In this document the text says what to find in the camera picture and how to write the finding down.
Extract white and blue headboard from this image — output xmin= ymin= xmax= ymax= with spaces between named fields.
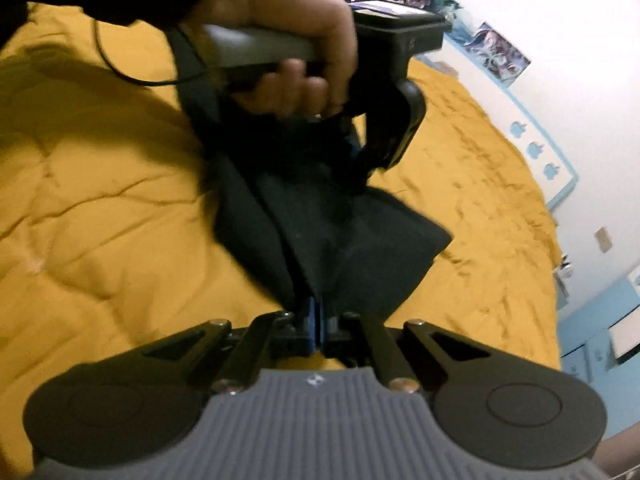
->
xmin=415 ymin=25 xmax=581 ymax=211

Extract white paper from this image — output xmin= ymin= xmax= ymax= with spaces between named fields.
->
xmin=611 ymin=317 xmax=640 ymax=363

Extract yellow quilt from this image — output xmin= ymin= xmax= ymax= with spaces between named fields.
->
xmin=0 ymin=2 xmax=562 ymax=461

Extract black cable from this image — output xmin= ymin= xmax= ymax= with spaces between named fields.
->
xmin=92 ymin=17 xmax=183 ymax=86

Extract blue nightstand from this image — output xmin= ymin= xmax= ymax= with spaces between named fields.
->
xmin=559 ymin=267 xmax=640 ymax=378

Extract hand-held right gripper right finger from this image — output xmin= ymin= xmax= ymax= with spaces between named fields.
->
xmin=317 ymin=299 xmax=496 ymax=395

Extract black white striped object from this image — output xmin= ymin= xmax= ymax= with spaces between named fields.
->
xmin=556 ymin=255 xmax=573 ymax=311

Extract black pants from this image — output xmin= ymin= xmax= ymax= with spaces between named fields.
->
xmin=172 ymin=25 xmax=453 ymax=323

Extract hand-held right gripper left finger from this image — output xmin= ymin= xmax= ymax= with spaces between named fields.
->
xmin=135 ymin=297 xmax=318 ymax=395

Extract person's left hand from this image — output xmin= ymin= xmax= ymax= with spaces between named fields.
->
xmin=200 ymin=0 xmax=359 ymax=117

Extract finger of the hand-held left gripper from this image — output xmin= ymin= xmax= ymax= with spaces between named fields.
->
xmin=340 ymin=115 xmax=373 ymax=196

